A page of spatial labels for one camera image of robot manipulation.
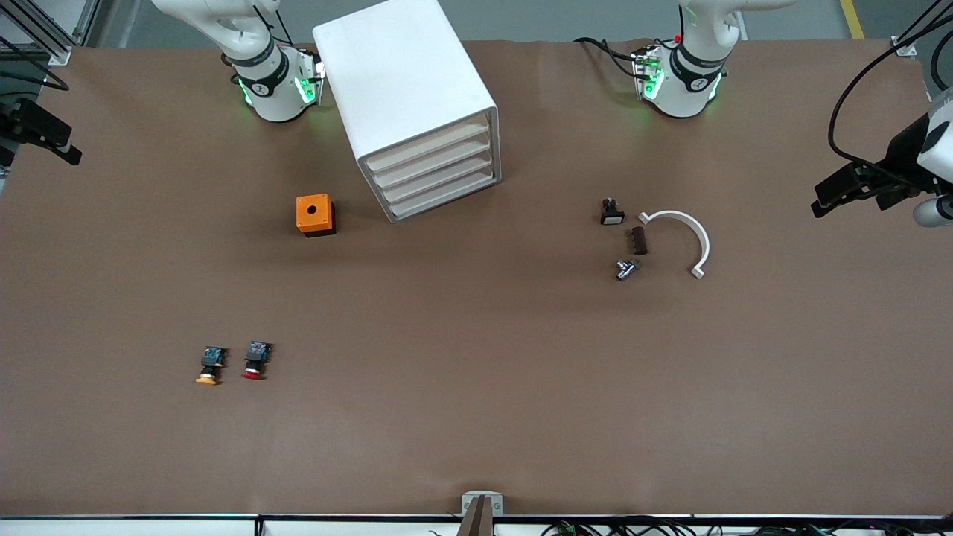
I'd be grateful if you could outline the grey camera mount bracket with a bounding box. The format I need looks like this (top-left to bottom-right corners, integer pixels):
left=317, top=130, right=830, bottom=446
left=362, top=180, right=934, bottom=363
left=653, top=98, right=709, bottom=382
left=460, top=490, right=505, bottom=536

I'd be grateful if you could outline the black arm base cable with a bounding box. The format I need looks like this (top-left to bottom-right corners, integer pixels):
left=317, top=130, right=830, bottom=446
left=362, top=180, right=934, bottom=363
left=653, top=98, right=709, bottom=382
left=573, top=36, right=645, bottom=79

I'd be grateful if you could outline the aluminium frame post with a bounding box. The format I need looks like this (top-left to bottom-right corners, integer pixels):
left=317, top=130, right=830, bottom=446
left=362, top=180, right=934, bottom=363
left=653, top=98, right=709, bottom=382
left=892, top=0, right=953, bottom=59
left=0, top=0, right=101, bottom=66

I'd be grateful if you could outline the yellow push button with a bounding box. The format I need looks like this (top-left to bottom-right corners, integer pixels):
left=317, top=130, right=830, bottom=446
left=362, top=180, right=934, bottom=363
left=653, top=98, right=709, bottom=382
left=195, top=345, right=226, bottom=386

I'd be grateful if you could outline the white table edge rail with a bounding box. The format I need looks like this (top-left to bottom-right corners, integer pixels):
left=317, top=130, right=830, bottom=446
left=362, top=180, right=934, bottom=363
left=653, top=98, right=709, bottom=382
left=0, top=514, right=953, bottom=536

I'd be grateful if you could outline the black cable bundle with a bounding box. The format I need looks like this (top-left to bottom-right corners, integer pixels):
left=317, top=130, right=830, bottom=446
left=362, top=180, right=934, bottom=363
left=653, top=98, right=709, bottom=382
left=540, top=516, right=953, bottom=536

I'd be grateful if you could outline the orange button enclosure box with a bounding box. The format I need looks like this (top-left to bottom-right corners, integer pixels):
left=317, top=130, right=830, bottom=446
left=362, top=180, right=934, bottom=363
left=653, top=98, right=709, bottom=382
left=296, top=194, right=337, bottom=238

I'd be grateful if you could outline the white semicircular clamp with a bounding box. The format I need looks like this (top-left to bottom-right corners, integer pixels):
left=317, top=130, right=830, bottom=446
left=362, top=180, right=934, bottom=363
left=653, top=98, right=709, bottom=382
left=638, top=210, right=712, bottom=281

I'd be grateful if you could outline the red push button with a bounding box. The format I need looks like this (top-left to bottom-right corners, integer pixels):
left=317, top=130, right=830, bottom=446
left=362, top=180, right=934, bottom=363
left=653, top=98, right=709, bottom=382
left=240, top=341, right=273, bottom=381

